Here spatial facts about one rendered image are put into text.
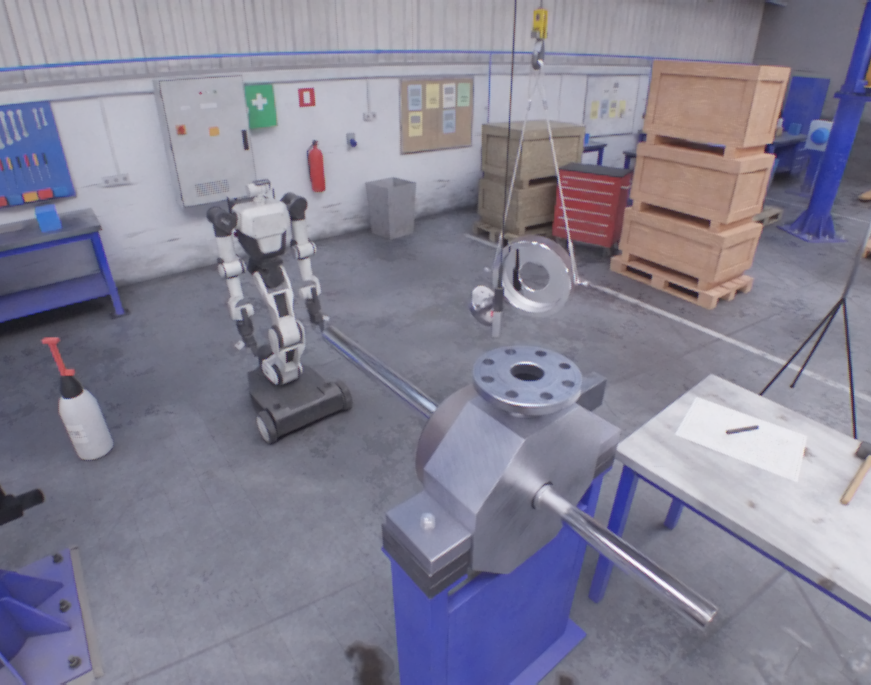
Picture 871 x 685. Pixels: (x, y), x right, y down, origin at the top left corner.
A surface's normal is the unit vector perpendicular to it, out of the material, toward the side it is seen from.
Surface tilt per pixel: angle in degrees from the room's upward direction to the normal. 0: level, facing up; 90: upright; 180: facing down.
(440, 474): 45
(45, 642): 0
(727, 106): 90
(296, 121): 90
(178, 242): 90
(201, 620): 0
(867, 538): 0
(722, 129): 90
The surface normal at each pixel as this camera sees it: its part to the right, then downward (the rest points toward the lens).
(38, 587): 0.87, 0.25
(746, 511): 0.00, -0.87
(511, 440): -0.55, -0.40
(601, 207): -0.55, 0.41
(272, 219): 0.64, 0.38
